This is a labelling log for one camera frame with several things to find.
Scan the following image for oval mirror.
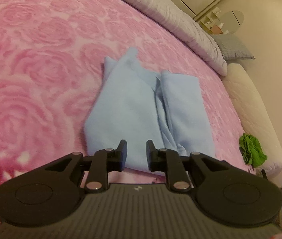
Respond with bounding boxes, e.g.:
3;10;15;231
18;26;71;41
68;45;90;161
216;10;245;35

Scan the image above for white vanity shelf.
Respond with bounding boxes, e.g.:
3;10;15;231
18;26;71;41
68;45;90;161
198;7;225;34

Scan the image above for white padded headboard cushion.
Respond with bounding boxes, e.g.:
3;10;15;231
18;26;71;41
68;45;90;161
222;63;282;178

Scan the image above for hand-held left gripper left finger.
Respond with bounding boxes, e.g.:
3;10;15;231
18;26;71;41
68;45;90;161
45;139;128;193

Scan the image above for grey pillow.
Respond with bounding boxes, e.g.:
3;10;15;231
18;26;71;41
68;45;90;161
211;34;255;61

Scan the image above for light blue sweatshirt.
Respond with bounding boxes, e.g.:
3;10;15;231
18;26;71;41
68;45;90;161
83;47;216;177

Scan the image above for green knit garment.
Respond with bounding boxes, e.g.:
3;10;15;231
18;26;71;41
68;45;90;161
239;133;268;168

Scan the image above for grey striped quilt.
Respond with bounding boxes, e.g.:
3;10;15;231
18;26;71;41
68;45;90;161
86;0;229;76

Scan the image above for pink floral blanket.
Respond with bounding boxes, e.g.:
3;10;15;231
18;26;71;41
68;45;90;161
0;0;253;229

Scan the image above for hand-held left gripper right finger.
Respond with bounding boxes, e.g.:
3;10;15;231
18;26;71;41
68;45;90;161
146;140;231;193

